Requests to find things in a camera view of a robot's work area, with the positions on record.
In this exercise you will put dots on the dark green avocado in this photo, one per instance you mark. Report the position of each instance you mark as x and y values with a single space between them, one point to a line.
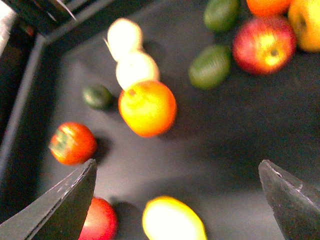
97 96

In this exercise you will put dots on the red apple front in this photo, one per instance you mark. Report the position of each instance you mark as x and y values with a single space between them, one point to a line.
101 222

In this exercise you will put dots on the green lime lower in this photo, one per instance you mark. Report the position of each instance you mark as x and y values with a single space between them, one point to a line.
211 67

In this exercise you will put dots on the white pear with stem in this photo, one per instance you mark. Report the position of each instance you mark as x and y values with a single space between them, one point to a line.
136 67

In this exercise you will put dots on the small orange back tray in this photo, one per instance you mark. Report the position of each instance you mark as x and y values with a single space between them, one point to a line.
266 8

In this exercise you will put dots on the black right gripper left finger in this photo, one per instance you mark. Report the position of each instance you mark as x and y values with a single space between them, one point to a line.
60 213

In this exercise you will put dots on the white onion-shaped fruit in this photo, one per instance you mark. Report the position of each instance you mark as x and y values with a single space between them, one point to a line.
123 37

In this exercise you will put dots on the orange persimmon with green calyx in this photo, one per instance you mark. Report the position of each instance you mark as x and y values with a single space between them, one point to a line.
73 144

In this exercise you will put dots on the green lime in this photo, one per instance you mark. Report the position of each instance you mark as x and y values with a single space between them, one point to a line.
211 67
221 15

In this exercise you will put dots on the green lime upper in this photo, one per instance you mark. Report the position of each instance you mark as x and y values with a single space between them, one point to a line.
221 15

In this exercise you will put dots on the large orange middle tray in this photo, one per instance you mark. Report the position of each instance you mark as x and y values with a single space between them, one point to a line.
149 108

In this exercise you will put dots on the yellow lemon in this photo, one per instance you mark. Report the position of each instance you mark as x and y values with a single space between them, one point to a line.
166 218

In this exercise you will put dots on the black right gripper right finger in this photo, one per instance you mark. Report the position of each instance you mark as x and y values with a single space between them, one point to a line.
295 203

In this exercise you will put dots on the yellow apple beside red apple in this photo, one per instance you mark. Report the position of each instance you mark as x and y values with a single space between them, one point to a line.
304 17

